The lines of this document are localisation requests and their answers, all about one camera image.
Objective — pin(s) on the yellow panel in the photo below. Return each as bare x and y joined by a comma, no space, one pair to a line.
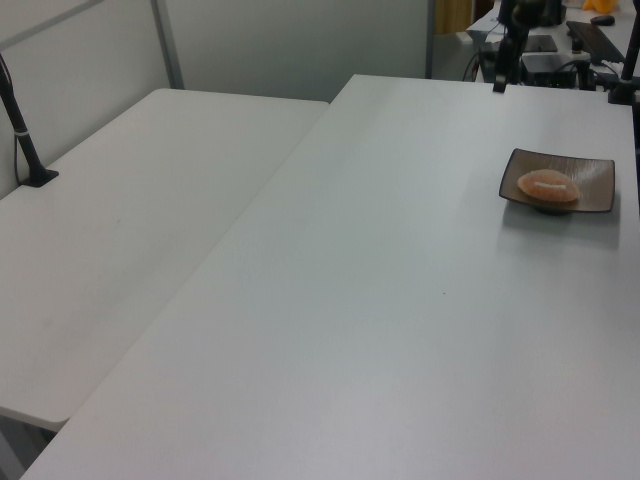
452,16

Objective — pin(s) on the black keyboard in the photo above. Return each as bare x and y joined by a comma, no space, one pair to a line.
595,42

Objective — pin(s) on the grey computer box with lights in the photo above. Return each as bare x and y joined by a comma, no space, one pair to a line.
547,67

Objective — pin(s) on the yellow toy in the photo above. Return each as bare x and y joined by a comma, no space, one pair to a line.
600,4

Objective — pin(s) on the grey flat box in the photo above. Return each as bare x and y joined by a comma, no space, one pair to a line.
542,43

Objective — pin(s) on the orange sugared bread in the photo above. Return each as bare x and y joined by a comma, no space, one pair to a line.
549,186

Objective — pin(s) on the black camera stand with clamp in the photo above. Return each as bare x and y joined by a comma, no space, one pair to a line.
22,135

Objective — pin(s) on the black computer mouse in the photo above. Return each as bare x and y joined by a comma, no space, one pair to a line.
603,20

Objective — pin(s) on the black camera pole with base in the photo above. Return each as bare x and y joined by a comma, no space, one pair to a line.
627,70

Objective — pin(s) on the brown square ceramic plate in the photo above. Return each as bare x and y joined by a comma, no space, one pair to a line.
595,192

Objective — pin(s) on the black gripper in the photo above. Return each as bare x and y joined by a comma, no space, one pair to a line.
522,11

